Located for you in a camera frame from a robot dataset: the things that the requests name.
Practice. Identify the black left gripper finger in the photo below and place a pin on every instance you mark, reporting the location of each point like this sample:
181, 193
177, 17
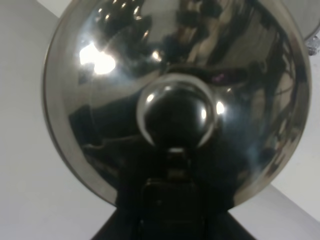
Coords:
171, 207

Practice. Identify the stainless steel teapot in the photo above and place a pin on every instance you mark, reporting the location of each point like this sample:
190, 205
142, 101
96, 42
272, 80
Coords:
200, 98

